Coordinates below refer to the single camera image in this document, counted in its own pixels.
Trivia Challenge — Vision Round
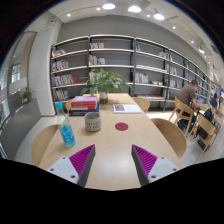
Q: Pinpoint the grey patterned ceramic cup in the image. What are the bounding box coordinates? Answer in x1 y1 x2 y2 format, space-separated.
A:
84 112 101 132

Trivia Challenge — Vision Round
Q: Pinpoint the red middle book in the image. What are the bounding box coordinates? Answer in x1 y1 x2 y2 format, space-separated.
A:
71 102 97 109

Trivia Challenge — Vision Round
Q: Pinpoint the green potted plant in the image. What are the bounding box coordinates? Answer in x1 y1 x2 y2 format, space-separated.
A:
80 68 131 104

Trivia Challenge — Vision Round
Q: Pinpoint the seated person brown shirt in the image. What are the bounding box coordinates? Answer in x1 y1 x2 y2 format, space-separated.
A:
177 80 203 131

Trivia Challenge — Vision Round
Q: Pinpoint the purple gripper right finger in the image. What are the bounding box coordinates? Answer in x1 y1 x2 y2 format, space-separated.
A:
131 144 181 187

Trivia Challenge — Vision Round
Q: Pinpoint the far left wooden chair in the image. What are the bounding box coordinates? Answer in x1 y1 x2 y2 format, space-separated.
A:
66 99 72 112

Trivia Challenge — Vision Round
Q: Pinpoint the wooden chair right foreground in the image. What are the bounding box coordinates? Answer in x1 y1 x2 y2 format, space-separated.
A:
187 114 216 152

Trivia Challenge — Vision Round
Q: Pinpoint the clear water bottle blue label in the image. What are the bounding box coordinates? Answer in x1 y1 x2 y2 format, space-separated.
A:
56 102 76 147

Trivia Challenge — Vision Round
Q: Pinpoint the far right wooden chair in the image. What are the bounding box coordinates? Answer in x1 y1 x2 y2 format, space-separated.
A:
133 97 150 113

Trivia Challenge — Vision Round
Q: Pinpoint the wooden chair behind person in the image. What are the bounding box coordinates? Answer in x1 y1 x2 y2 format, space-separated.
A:
171 98 194 135

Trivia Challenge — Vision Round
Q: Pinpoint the red round coaster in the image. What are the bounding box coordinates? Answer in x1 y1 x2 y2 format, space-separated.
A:
115 122 128 131

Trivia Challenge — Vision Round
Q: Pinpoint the small plant at window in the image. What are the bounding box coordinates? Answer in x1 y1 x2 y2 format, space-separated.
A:
21 88 33 104

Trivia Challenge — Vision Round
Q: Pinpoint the dark blue bottom book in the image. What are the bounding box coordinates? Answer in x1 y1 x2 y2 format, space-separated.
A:
69 104 99 116

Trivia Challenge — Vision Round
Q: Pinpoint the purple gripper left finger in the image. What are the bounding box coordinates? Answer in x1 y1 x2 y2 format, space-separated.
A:
46 144 96 188

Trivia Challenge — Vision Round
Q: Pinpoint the near right wooden chair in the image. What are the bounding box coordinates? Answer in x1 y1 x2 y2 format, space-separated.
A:
152 118 187 158

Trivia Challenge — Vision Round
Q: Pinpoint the open magazine on table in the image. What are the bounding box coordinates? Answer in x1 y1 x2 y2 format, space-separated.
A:
113 104 141 114

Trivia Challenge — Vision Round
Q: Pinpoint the near left wooden chair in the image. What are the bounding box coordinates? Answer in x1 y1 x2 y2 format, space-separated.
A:
31 124 58 166

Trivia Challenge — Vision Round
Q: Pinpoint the pink top book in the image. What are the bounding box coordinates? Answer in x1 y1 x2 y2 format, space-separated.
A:
71 96 97 104

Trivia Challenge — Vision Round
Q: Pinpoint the large grey bookshelf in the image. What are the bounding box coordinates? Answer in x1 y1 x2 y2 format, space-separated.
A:
50 34 212 110

